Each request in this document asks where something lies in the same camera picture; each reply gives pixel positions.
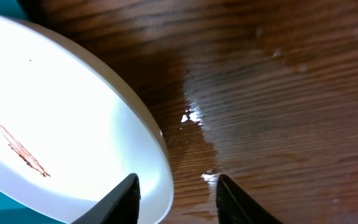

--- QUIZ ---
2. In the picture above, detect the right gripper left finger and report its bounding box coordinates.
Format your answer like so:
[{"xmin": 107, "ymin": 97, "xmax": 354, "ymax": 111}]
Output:
[{"xmin": 71, "ymin": 173, "xmax": 141, "ymax": 224}]

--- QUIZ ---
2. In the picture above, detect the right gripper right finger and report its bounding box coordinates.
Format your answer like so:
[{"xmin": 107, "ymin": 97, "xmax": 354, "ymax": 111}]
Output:
[{"xmin": 216, "ymin": 174, "xmax": 282, "ymax": 224}]

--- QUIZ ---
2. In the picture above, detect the pink-rimmed white plate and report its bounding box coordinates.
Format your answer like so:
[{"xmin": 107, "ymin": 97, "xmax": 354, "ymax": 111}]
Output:
[{"xmin": 0, "ymin": 16, "xmax": 174, "ymax": 223}]

